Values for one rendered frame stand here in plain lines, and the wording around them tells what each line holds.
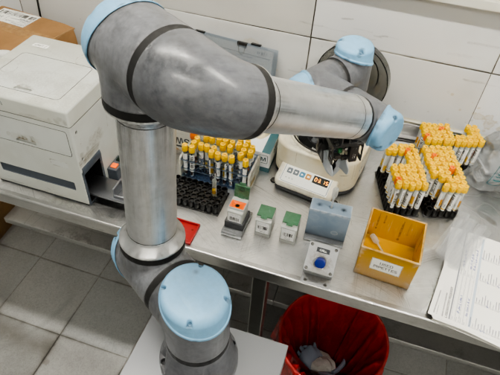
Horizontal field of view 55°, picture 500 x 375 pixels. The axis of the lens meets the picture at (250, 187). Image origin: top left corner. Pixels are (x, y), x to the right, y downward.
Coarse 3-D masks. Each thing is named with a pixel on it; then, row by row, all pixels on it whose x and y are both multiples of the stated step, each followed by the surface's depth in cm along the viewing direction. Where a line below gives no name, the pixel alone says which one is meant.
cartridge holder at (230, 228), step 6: (246, 216) 122; (228, 222) 121; (234, 222) 120; (246, 222) 123; (222, 228) 122; (228, 228) 122; (234, 228) 122; (240, 228) 121; (228, 234) 121; (234, 234) 120; (240, 234) 121
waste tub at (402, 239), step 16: (368, 224) 114; (384, 224) 120; (400, 224) 118; (416, 224) 116; (368, 240) 122; (384, 240) 122; (400, 240) 121; (416, 240) 119; (368, 256) 110; (384, 256) 108; (400, 256) 119; (416, 256) 114; (368, 272) 114; (384, 272) 112; (400, 272) 110
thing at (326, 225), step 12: (312, 204) 117; (324, 204) 118; (336, 204) 118; (312, 216) 118; (324, 216) 117; (336, 216) 116; (348, 216) 115; (312, 228) 121; (324, 228) 120; (336, 228) 119; (312, 240) 122; (324, 240) 121; (336, 240) 121
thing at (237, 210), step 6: (234, 198) 121; (234, 204) 119; (240, 204) 119; (246, 204) 119; (228, 210) 119; (234, 210) 119; (240, 210) 118; (246, 210) 121; (228, 216) 120; (234, 216) 119; (240, 216) 118; (240, 222) 120
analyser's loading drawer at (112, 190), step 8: (96, 176) 129; (88, 184) 127; (96, 184) 127; (104, 184) 127; (112, 184) 127; (120, 184) 124; (96, 192) 125; (104, 192) 125; (112, 192) 122; (120, 192) 125; (112, 200) 124; (120, 200) 123
